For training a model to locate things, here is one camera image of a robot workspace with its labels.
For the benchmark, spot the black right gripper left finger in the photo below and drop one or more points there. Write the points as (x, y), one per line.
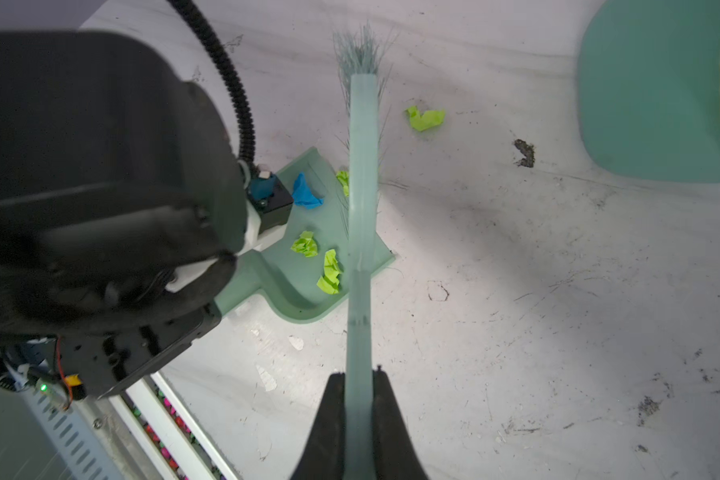
(324, 451)

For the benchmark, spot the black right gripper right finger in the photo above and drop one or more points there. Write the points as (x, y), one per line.
(393, 452)

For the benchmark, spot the green plastic dustpan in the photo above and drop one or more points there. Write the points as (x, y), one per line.
(287, 280)

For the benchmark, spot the green hand brush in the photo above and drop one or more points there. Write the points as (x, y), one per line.
(358, 55)

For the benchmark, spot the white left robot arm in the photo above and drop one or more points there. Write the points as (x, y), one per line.
(122, 212)

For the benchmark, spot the green crumpled paper scrap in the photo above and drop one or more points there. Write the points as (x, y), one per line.
(329, 282)
(343, 177)
(306, 245)
(421, 121)

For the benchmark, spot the blue crumpled paper scrap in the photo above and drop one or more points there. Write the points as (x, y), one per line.
(302, 194)

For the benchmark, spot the dark debris bit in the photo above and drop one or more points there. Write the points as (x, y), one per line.
(527, 152)

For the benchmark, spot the green trash bin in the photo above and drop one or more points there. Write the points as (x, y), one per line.
(649, 90)

